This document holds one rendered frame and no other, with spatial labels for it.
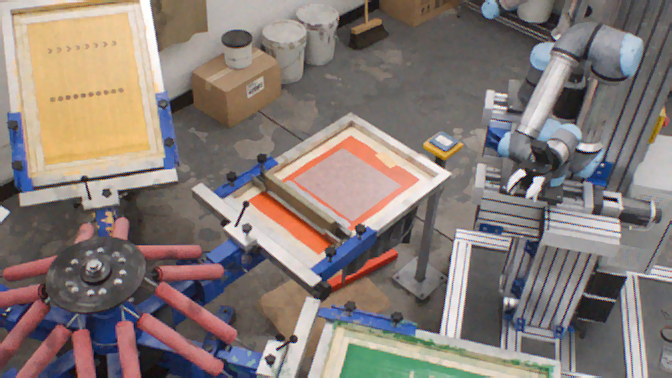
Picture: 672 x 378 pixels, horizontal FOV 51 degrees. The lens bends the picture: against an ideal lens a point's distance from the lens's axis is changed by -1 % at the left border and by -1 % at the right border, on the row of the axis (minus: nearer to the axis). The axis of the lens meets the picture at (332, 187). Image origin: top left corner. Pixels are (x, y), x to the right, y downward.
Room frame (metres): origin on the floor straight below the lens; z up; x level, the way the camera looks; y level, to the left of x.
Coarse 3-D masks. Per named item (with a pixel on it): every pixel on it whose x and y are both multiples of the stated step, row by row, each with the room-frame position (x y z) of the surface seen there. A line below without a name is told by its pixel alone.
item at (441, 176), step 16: (336, 128) 2.48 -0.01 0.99; (368, 128) 2.48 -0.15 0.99; (304, 144) 2.35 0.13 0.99; (384, 144) 2.40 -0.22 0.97; (400, 144) 2.38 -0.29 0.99; (288, 160) 2.26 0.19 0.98; (416, 160) 2.28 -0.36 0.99; (432, 176) 2.22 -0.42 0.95; (448, 176) 2.18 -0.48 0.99; (240, 192) 2.06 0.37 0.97; (416, 192) 2.08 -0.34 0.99; (432, 192) 2.11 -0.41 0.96; (240, 208) 1.95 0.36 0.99; (400, 208) 1.98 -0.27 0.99; (256, 224) 1.86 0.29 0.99; (384, 224) 1.89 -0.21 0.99; (304, 256) 1.71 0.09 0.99
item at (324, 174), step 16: (352, 144) 2.41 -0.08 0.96; (320, 160) 2.29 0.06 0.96; (336, 160) 2.30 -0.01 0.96; (352, 160) 2.30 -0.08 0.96; (368, 160) 2.30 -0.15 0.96; (288, 176) 2.18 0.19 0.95; (304, 176) 2.19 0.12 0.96; (320, 176) 2.19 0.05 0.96; (336, 176) 2.19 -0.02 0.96; (352, 176) 2.20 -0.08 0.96; (320, 192) 2.09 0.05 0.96; (272, 208) 1.99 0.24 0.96
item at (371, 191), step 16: (368, 176) 2.20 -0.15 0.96; (384, 176) 2.20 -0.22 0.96; (400, 176) 2.21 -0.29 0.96; (336, 192) 2.10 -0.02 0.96; (352, 192) 2.10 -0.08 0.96; (368, 192) 2.10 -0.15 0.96; (384, 192) 2.11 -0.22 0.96; (400, 192) 2.11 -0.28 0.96; (336, 208) 2.00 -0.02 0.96; (352, 208) 2.01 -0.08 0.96; (368, 208) 2.01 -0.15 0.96; (288, 224) 1.90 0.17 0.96; (304, 224) 1.91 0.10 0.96; (352, 224) 1.92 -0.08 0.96; (304, 240) 1.82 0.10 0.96; (320, 240) 1.83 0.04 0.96
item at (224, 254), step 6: (228, 240) 1.73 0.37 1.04; (222, 246) 1.70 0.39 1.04; (228, 246) 1.70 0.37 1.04; (234, 246) 1.70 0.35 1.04; (210, 252) 1.67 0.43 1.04; (216, 252) 1.67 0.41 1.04; (222, 252) 1.67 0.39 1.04; (228, 252) 1.67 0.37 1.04; (234, 252) 1.68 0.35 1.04; (210, 258) 1.64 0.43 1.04; (216, 258) 1.64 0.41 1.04; (222, 258) 1.64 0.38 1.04; (228, 258) 1.66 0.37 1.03; (222, 264) 1.64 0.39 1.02; (228, 264) 1.65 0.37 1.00
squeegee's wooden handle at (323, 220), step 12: (264, 180) 2.07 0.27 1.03; (276, 180) 2.04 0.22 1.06; (276, 192) 2.02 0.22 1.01; (288, 192) 1.98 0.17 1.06; (288, 204) 1.97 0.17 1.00; (300, 204) 1.93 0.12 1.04; (312, 204) 1.91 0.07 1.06; (312, 216) 1.88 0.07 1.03; (324, 216) 1.85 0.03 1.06; (324, 228) 1.84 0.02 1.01; (336, 228) 1.84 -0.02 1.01
